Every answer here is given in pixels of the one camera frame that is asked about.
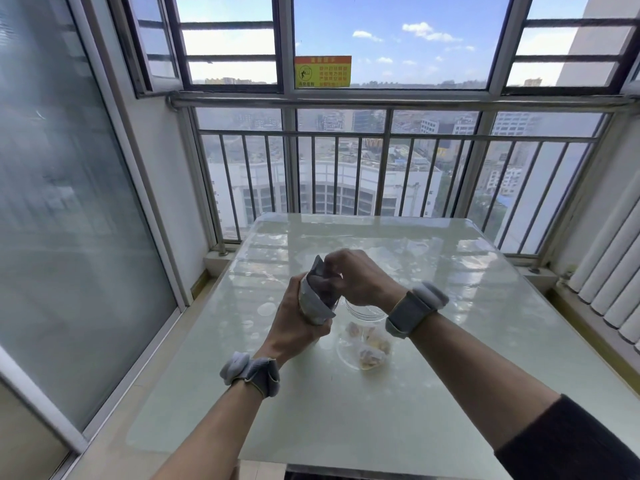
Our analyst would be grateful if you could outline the person's right hand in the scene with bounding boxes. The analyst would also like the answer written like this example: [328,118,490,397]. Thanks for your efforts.
[322,249,409,315]

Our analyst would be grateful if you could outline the person's left hand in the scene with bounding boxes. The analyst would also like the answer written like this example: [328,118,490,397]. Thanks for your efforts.
[255,273,335,368]

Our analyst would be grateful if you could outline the grey foil pouch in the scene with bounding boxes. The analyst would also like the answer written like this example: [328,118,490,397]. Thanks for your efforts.
[298,255,338,326]

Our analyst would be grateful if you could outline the person's left forearm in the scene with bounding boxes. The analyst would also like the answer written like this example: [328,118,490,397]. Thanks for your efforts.
[149,380,264,480]

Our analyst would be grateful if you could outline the person's right forearm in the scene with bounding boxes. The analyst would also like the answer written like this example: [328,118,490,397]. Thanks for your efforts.
[407,314,561,451]

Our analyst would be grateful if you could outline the clear plastic jar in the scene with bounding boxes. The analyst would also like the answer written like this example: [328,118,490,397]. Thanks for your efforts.
[335,298,394,372]

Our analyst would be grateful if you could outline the pile of pale dried pieces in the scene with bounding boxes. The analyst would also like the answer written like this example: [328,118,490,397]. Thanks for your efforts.
[345,322,391,370]

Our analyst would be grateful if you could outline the white building outside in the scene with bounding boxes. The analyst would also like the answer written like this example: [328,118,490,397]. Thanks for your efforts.
[207,157,443,230]

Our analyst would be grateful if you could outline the grey right wristband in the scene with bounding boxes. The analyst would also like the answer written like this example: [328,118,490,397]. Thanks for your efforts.
[384,281,450,340]

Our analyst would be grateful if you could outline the grey wristband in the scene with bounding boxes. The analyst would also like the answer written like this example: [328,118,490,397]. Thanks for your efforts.
[384,281,450,340]
[219,352,281,399]

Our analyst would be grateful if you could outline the grey left wristband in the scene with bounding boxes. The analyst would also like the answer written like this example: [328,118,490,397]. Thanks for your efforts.
[219,352,281,399]

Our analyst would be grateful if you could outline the metal balcony railing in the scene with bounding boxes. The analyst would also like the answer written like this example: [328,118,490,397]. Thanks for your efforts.
[192,109,615,256]

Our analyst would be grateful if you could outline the steel handrail pipe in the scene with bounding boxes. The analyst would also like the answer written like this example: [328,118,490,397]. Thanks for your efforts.
[167,92,640,114]

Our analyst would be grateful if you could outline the yellow warning sticker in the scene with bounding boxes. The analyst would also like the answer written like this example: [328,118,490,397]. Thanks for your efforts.
[294,56,353,89]

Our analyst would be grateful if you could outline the frosted sliding glass door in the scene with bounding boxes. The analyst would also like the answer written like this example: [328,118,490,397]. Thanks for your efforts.
[0,0,190,454]

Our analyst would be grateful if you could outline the black sleeve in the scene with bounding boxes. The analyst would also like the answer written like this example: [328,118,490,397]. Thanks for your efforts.
[494,394,640,480]

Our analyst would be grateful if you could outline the open window sash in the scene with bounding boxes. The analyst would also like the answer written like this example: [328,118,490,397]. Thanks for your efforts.
[106,0,185,99]

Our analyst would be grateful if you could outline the grey window frame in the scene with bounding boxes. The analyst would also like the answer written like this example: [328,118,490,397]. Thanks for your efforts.
[162,0,640,98]

